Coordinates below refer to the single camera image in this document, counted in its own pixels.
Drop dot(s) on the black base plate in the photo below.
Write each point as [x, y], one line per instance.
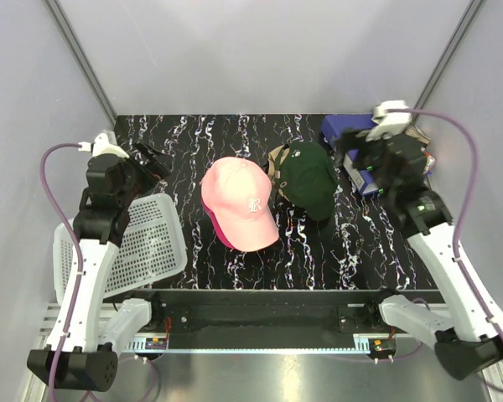
[262, 321]

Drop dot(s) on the blue binder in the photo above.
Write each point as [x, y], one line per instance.
[340, 132]

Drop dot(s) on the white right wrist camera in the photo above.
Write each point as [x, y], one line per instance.
[391, 118]

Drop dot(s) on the pink cap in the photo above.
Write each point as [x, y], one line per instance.
[237, 191]

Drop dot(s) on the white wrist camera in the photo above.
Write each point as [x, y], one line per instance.
[391, 118]
[104, 143]

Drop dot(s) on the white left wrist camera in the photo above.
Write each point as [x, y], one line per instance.
[104, 143]

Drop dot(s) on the red mesh cap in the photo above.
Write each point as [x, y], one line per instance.
[219, 233]

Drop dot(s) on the beige baseball cap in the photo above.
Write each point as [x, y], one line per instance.
[275, 161]

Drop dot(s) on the white plastic basket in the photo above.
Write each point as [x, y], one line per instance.
[153, 246]

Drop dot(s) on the dark green cap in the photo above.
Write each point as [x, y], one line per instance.
[308, 179]

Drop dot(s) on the stack of books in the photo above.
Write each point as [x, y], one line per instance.
[421, 137]

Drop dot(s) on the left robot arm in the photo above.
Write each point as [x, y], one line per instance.
[80, 355]

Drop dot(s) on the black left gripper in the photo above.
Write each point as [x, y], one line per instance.
[159, 163]

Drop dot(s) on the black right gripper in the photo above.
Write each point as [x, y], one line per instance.
[349, 140]

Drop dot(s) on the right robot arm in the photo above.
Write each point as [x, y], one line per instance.
[471, 338]

